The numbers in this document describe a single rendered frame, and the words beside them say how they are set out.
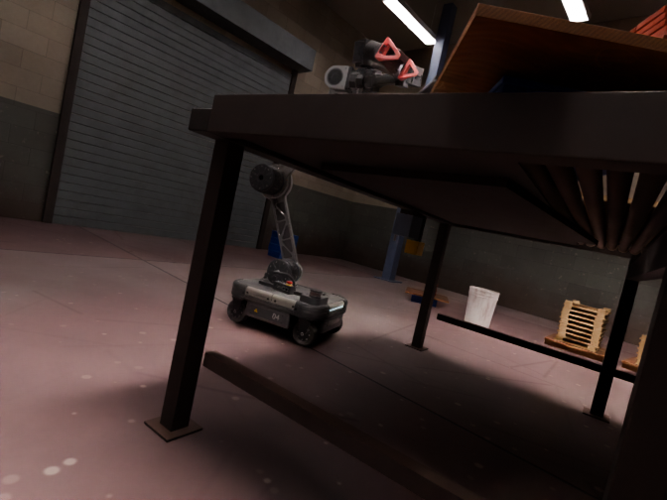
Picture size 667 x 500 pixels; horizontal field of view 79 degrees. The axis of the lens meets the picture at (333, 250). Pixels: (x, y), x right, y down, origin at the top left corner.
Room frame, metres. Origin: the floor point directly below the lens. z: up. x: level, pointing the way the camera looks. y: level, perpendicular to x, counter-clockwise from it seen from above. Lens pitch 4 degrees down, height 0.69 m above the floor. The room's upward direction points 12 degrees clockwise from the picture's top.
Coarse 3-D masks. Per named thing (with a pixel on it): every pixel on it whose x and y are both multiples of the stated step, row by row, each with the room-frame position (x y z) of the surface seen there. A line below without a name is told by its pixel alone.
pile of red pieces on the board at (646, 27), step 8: (664, 8) 0.71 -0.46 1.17; (656, 16) 0.73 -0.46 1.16; (664, 16) 0.69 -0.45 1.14; (640, 24) 0.77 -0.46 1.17; (648, 24) 0.73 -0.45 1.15; (656, 24) 0.71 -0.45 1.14; (664, 24) 0.67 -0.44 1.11; (632, 32) 0.79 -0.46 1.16; (640, 32) 0.75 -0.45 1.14; (648, 32) 0.70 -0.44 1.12; (656, 32) 0.67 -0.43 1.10; (664, 32) 0.65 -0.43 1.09
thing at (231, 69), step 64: (128, 0) 4.96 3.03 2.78; (192, 0) 5.28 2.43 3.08; (128, 64) 5.06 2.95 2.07; (192, 64) 5.64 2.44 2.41; (256, 64) 6.39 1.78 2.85; (64, 128) 4.62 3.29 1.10; (128, 128) 5.16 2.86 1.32; (64, 192) 4.73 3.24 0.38; (128, 192) 5.26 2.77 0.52; (256, 192) 6.76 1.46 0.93
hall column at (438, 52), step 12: (444, 12) 6.49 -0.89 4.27; (456, 12) 6.52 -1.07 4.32; (444, 24) 6.45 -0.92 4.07; (444, 36) 6.42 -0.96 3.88; (444, 48) 6.44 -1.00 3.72; (432, 60) 6.50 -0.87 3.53; (444, 60) 6.50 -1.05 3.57; (432, 72) 6.46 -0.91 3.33; (396, 240) 6.43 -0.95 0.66; (396, 252) 6.43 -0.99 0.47; (384, 264) 6.51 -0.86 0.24; (396, 264) 6.49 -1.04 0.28; (384, 276) 6.48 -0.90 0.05
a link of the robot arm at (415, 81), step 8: (368, 72) 2.07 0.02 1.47; (376, 72) 2.05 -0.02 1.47; (408, 72) 1.73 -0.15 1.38; (376, 80) 2.02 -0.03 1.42; (384, 80) 1.96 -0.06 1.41; (392, 80) 1.91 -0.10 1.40; (408, 80) 1.74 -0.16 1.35; (416, 80) 1.78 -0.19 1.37; (368, 88) 2.08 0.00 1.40; (376, 88) 2.07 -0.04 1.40
